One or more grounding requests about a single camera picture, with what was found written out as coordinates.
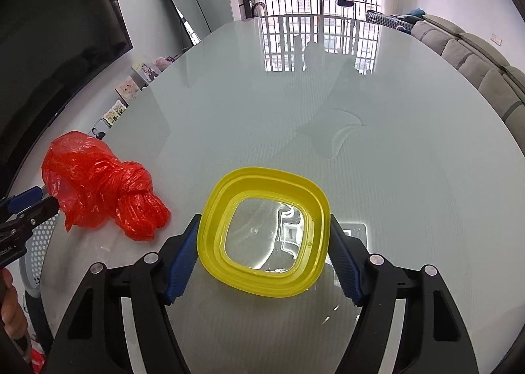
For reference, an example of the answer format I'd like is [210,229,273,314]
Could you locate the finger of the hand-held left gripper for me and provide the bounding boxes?
[0,196,59,237]
[0,186,47,219]

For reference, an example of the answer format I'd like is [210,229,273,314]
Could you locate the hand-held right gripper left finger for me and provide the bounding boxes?
[51,214,202,374]

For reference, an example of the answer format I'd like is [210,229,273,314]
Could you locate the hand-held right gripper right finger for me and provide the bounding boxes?
[326,214,480,374]

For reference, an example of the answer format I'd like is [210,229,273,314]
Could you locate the grey plastic basket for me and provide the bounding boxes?
[18,216,58,301]

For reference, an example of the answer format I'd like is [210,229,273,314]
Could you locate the yellow plastic lid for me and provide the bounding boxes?
[197,167,331,300]

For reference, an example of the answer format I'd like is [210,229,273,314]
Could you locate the red plastic bag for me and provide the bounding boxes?
[42,131,172,241]

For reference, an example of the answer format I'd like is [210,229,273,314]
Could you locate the person's left hand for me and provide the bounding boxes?
[0,269,30,340]

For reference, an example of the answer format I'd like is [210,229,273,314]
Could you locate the black television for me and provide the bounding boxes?
[0,0,134,178]

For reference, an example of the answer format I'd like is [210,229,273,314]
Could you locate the row of picture cards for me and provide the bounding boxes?
[86,52,183,141]

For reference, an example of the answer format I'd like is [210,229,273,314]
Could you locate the grey sofa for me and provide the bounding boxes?
[410,14,525,124]

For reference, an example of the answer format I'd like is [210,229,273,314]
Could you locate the tall standing mirror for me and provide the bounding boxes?
[153,0,213,47]

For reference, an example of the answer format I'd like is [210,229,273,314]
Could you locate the photo frame dark figure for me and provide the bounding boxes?
[88,120,108,141]

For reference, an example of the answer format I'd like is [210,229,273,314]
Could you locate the photo frame yellow print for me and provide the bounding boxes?
[102,100,127,126]

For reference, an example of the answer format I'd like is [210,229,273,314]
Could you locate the photo frame pink print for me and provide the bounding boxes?
[116,76,140,106]

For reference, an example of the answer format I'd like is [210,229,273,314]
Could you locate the photo frame cartoon figure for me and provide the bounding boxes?
[132,56,160,85]

